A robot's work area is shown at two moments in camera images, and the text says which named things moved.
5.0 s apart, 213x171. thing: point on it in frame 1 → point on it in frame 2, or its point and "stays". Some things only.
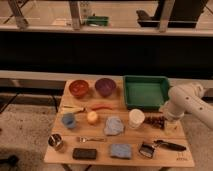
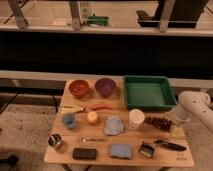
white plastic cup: [136, 118] stays
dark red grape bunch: [158, 121] stays
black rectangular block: [84, 153] stays
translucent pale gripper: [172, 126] → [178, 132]
